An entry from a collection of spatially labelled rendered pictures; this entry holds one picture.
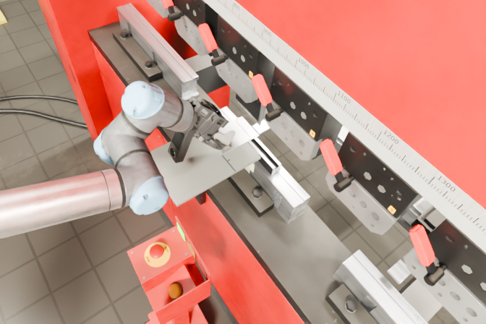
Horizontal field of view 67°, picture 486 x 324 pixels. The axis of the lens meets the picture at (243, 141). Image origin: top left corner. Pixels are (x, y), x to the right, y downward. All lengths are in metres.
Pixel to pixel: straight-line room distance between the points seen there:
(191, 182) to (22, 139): 1.72
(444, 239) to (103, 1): 1.41
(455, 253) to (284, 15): 0.47
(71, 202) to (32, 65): 2.38
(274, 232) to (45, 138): 1.76
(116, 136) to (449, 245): 0.62
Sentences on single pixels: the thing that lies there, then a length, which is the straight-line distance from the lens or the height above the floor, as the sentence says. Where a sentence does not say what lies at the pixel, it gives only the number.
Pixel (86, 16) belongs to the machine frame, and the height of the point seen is 0.94.
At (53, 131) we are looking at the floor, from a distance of 2.52.
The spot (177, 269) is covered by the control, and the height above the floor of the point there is 0.74.
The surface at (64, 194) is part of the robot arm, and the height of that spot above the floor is 1.25.
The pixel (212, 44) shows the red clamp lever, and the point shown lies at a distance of 0.87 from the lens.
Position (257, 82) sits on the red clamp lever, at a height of 1.31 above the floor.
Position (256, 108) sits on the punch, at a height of 1.14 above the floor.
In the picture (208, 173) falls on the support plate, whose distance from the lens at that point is 0.97.
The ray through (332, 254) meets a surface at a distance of 1.06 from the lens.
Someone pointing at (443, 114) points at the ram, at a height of 1.48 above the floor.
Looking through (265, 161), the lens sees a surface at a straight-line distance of 1.01.
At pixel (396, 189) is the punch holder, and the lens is 0.66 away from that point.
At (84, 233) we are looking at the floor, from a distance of 2.09.
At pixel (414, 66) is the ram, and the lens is 0.54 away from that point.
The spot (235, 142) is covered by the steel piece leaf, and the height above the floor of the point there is 1.00.
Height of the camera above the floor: 1.82
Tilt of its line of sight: 52 degrees down
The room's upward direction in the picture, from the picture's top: 7 degrees clockwise
